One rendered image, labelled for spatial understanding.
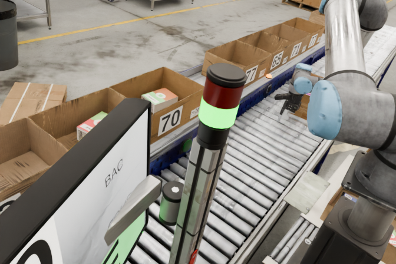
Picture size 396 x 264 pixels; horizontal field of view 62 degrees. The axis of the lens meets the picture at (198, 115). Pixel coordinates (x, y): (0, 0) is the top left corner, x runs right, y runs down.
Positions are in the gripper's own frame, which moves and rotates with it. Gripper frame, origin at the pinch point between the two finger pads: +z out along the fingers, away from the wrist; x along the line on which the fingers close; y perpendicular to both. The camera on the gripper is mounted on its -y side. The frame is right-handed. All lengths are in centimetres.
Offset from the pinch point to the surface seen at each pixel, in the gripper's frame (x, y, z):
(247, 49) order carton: 29, -48, -21
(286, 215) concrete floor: 12, 26, 80
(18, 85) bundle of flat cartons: -46, -230, 68
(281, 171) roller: -39.3, 20.0, 5.7
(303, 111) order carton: 20.1, 6.9, -0.3
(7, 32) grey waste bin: -24, -284, 38
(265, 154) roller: -33.1, 7.2, 5.9
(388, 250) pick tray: -59, 73, -2
